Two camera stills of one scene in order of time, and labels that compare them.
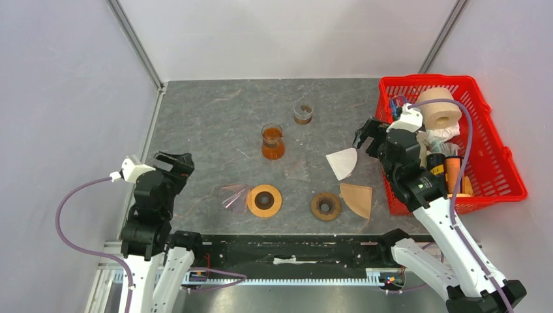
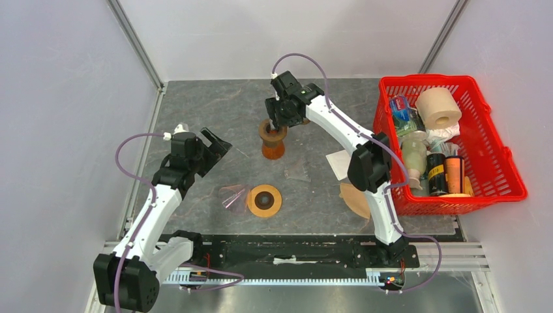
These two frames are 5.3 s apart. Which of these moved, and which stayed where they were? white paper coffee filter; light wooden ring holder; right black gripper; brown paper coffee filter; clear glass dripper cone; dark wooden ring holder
Moved: dark wooden ring holder; right black gripper
Stayed: clear glass dripper cone; light wooden ring holder; white paper coffee filter; brown paper coffee filter
